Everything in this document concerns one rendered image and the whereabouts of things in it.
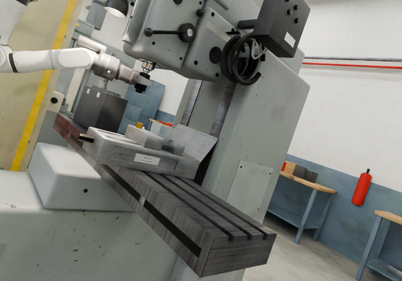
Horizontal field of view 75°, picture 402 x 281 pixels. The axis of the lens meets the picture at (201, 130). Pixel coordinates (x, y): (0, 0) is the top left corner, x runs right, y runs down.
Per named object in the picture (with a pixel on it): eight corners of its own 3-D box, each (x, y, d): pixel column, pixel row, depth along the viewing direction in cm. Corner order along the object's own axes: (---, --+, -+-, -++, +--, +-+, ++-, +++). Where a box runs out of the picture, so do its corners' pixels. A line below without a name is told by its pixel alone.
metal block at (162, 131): (155, 142, 84) (161, 125, 84) (146, 138, 88) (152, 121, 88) (168, 146, 87) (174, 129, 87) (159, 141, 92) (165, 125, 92)
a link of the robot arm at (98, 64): (101, 78, 95) (68, 66, 90) (100, 75, 104) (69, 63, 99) (112, 48, 94) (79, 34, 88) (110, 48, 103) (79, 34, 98)
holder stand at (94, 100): (92, 132, 116) (107, 89, 116) (72, 120, 130) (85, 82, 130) (115, 137, 125) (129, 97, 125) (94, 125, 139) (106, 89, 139)
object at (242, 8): (204, 14, 103) (221, -35, 103) (173, 18, 120) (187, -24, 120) (296, 85, 157) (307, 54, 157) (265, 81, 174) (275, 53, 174)
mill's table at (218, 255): (199, 278, 48) (213, 237, 48) (51, 127, 139) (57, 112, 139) (266, 264, 63) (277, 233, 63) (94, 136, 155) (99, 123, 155)
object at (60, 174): (43, 210, 76) (57, 171, 76) (26, 169, 102) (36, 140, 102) (174, 214, 110) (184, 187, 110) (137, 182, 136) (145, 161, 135)
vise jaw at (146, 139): (143, 147, 77) (148, 134, 77) (124, 135, 88) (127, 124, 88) (160, 151, 80) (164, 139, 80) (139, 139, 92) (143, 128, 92)
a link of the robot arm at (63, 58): (94, 66, 92) (51, 70, 87) (93, 64, 100) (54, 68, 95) (90, 46, 90) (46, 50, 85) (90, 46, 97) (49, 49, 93)
